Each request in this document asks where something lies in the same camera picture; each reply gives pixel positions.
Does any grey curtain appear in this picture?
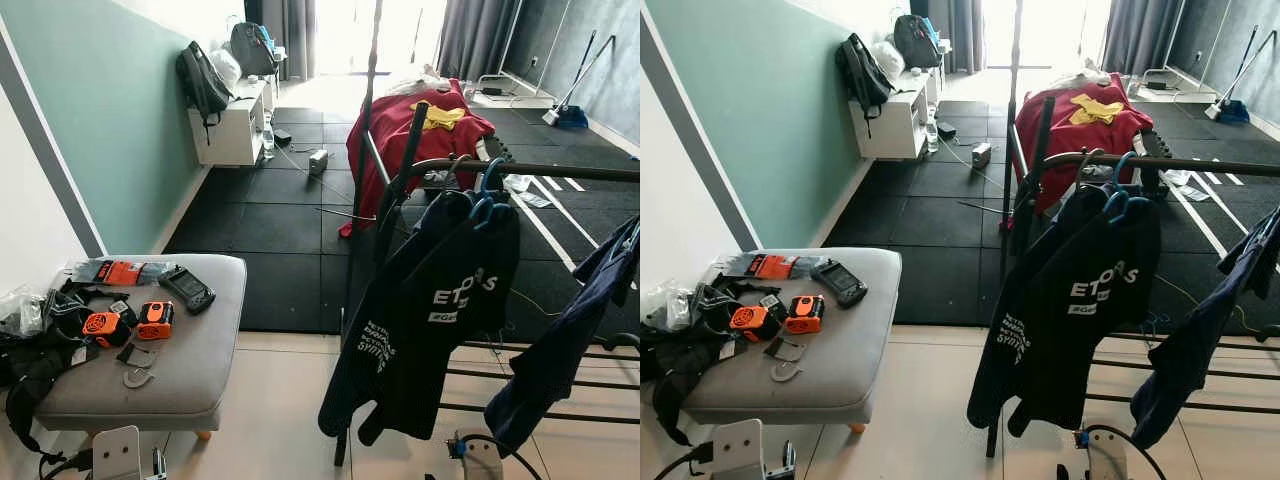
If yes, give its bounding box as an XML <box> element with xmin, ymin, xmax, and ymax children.
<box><xmin>436</xmin><ymin>0</ymin><xmax>523</xmax><ymax>83</ymax></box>
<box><xmin>908</xmin><ymin>0</ymin><xmax>987</xmax><ymax>74</ymax></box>
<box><xmin>1100</xmin><ymin>0</ymin><xmax>1189</xmax><ymax>77</ymax></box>
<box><xmin>244</xmin><ymin>0</ymin><xmax>318</xmax><ymax>82</ymax></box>

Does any white shelf cabinet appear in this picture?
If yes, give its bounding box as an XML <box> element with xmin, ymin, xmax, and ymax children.
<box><xmin>187</xmin><ymin>78</ymin><xmax>277</xmax><ymax>168</ymax></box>
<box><xmin>849</xmin><ymin>70</ymin><xmax>942</xmax><ymax>160</ymax></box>

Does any black strap bag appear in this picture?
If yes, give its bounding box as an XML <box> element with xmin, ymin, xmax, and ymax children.
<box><xmin>642</xmin><ymin>278</ymin><xmax>761</xmax><ymax>448</ymax></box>
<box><xmin>0</xmin><ymin>282</ymin><xmax>113</xmax><ymax>456</ymax></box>

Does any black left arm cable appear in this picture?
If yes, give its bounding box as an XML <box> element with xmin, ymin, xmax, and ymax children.
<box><xmin>655</xmin><ymin>440</ymin><xmax>714</xmax><ymax>480</ymax></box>
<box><xmin>40</xmin><ymin>449</ymin><xmax>96</xmax><ymax>480</ymax></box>

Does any white bag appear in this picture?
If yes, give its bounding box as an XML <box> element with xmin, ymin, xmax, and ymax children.
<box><xmin>208</xmin><ymin>47</ymin><xmax>244</xmax><ymax>93</ymax></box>
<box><xmin>868</xmin><ymin>40</ymin><xmax>907</xmax><ymax>83</ymax></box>

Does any plain navy garment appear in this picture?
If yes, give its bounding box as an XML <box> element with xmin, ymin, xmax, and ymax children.
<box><xmin>1130</xmin><ymin>205</ymin><xmax>1280</xmax><ymax>451</ymax></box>
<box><xmin>484</xmin><ymin>215</ymin><xmax>641</xmax><ymax>458</ymax></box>

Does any black handheld device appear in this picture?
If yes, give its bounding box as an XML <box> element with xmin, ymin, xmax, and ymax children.
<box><xmin>809</xmin><ymin>259</ymin><xmax>869</xmax><ymax>310</ymax></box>
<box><xmin>158</xmin><ymin>265</ymin><xmax>217</xmax><ymax>316</ymax></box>

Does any red draped cloth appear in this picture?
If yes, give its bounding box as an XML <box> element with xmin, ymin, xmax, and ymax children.
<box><xmin>1012</xmin><ymin>72</ymin><xmax>1155</xmax><ymax>216</ymax></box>
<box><xmin>338</xmin><ymin>78</ymin><xmax>497</xmax><ymax>239</ymax></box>

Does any grey strap ring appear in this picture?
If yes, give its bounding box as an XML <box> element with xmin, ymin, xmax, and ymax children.
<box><xmin>767</xmin><ymin>335</ymin><xmax>807</xmax><ymax>384</ymax></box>
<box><xmin>117</xmin><ymin>340</ymin><xmax>163</xmax><ymax>390</ymax></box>

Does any clear plastic bag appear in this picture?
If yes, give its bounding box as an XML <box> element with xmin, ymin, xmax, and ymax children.
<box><xmin>645</xmin><ymin>280</ymin><xmax>698</xmax><ymax>331</ymax></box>
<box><xmin>0</xmin><ymin>285</ymin><xmax>48</xmax><ymax>338</ymax></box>

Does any navy printed t-shirt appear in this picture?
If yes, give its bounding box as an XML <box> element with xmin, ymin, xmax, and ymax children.
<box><xmin>966</xmin><ymin>183</ymin><xmax>1164</xmax><ymax>440</ymax></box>
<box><xmin>318</xmin><ymin>188</ymin><xmax>522</xmax><ymax>447</ymax></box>

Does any yellow cloth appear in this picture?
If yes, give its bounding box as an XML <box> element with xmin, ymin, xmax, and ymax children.
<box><xmin>409</xmin><ymin>99</ymin><xmax>467</xmax><ymax>132</ymax></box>
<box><xmin>1067</xmin><ymin>92</ymin><xmax>1127</xmax><ymax>127</ymax></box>

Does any blue mop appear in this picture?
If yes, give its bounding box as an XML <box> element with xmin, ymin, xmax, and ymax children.
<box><xmin>1204</xmin><ymin>25</ymin><xmax>1280</xmax><ymax>125</ymax></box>
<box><xmin>542</xmin><ymin>30</ymin><xmax>618</xmax><ymax>131</ymax></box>

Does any orange black flat package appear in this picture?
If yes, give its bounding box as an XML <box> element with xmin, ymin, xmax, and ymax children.
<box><xmin>72</xmin><ymin>259</ymin><xmax>177</xmax><ymax>287</ymax></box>
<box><xmin>722</xmin><ymin>253</ymin><xmax>824</xmax><ymax>280</ymax></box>

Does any black backpack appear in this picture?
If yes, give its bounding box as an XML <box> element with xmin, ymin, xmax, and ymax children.
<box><xmin>835</xmin><ymin>32</ymin><xmax>895</xmax><ymax>139</ymax></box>
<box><xmin>175</xmin><ymin>40</ymin><xmax>234</xmax><ymax>146</ymax></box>

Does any orange black tool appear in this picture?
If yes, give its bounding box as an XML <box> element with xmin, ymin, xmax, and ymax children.
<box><xmin>136</xmin><ymin>299</ymin><xmax>176</xmax><ymax>342</ymax></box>
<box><xmin>82</xmin><ymin>308</ymin><xmax>137</xmax><ymax>350</ymax></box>
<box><xmin>784</xmin><ymin>293</ymin><xmax>827</xmax><ymax>336</ymax></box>
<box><xmin>729</xmin><ymin>303</ymin><xmax>787</xmax><ymax>344</ymax></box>

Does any grey backpack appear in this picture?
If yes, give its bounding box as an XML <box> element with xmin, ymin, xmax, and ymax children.
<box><xmin>892</xmin><ymin>13</ymin><xmax>945</xmax><ymax>70</ymax></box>
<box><xmin>229</xmin><ymin>21</ymin><xmax>283</xmax><ymax>78</ymax></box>

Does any black metal clothes rack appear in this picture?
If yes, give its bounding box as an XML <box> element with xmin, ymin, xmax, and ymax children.
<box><xmin>333</xmin><ymin>100</ymin><xmax>641</xmax><ymax>468</ymax></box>
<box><xmin>985</xmin><ymin>95</ymin><xmax>1280</xmax><ymax>461</ymax></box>

